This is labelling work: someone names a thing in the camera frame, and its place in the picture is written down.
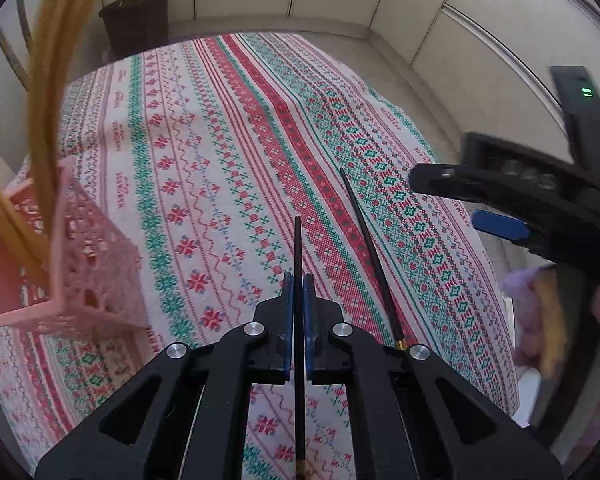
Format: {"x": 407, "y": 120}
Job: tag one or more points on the bundle of wooden chopsticks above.
{"x": 47, "y": 110}

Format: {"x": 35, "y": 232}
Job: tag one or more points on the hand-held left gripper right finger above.
{"x": 310, "y": 320}

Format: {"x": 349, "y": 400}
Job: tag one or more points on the purple and yellow cloth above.
{"x": 525, "y": 285}

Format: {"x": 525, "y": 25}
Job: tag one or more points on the patterned tablecloth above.
{"x": 260, "y": 135}

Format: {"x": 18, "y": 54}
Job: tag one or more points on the pink plastic basket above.
{"x": 90, "y": 270}

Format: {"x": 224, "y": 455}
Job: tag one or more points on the brown trash bin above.
{"x": 140, "y": 20}

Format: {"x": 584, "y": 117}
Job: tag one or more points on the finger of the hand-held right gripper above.
{"x": 500, "y": 225}
{"x": 445, "y": 180}

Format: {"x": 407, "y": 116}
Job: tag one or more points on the black chopstick with gold band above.
{"x": 370, "y": 255}
{"x": 298, "y": 250}

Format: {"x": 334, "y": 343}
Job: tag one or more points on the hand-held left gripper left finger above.
{"x": 287, "y": 320}

